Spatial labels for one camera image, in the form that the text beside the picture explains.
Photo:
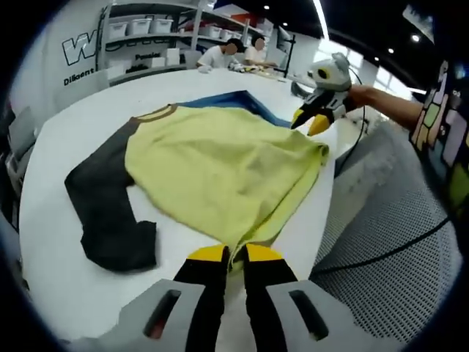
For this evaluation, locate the assorted small work items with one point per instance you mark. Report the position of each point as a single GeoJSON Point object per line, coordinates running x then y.
{"type": "Point", "coordinates": [253, 69]}

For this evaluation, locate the black flat object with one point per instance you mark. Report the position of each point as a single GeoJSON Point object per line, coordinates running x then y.
{"type": "Point", "coordinates": [137, 68]}

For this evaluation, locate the ceiling spot lights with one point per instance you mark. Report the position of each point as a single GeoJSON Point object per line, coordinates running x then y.
{"type": "Point", "coordinates": [415, 37]}

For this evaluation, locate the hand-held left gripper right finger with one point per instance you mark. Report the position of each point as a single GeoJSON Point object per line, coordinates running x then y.
{"type": "Point", "coordinates": [293, 319]}

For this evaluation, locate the grey mesh office chair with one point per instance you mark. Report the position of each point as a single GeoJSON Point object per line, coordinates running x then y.
{"type": "Point", "coordinates": [384, 293]}

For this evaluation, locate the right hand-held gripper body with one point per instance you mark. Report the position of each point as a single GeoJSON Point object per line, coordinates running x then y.
{"type": "Point", "coordinates": [335, 77]}

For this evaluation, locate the ceiling strip light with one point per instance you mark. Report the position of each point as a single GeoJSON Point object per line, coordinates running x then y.
{"type": "Point", "coordinates": [322, 20]}

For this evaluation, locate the monitor on black stand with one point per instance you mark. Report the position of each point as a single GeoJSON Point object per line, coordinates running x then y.
{"type": "Point", "coordinates": [286, 40]}

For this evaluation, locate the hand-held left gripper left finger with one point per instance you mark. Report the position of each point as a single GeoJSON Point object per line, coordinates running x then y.
{"type": "Point", "coordinates": [165, 319]}

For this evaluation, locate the metal shelf rack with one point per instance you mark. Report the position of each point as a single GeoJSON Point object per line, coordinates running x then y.
{"type": "Point", "coordinates": [154, 36]}

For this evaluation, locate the white storage bin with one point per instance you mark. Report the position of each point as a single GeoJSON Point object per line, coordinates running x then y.
{"type": "Point", "coordinates": [162, 25]}
{"type": "Point", "coordinates": [227, 34]}
{"type": "Point", "coordinates": [210, 31]}
{"type": "Point", "coordinates": [141, 26]}
{"type": "Point", "coordinates": [118, 30]}

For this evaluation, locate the yellow blue grey garment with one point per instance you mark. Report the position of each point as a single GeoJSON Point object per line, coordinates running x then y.
{"type": "Point", "coordinates": [220, 165]}

